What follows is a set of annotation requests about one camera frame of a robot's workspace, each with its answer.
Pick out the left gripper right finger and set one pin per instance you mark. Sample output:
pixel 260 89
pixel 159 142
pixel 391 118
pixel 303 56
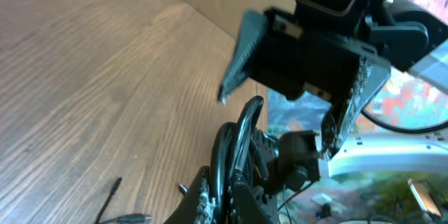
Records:
pixel 244 208

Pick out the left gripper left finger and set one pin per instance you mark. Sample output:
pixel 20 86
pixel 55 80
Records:
pixel 197 206

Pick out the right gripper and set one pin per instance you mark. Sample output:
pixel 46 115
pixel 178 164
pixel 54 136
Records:
pixel 274 50

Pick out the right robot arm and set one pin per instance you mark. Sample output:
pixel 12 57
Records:
pixel 397 151

